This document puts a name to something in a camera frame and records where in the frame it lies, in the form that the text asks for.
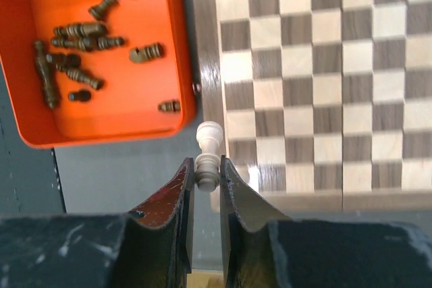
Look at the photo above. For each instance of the wooden chess board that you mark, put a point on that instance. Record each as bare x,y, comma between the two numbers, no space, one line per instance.
325,104

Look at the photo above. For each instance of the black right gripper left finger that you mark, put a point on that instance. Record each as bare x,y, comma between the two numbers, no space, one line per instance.
156,249

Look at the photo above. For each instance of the dark rook chess piece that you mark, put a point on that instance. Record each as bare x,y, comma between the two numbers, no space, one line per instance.
100,10

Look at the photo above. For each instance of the white chess pawn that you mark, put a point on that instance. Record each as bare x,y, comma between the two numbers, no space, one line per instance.
209,135

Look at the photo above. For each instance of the dark long chess piece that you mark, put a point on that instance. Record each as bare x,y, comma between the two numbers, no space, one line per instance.
49,86

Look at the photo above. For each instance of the dark pawn chess piece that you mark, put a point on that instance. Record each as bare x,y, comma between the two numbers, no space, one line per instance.
79,96

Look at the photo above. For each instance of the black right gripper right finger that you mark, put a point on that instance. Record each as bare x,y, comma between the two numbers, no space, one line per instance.
251,251

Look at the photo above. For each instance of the dark knight chess piece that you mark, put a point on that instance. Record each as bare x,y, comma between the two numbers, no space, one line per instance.
146,53

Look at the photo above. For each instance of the orange plastic tray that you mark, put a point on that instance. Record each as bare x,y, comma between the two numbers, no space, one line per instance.
138,100

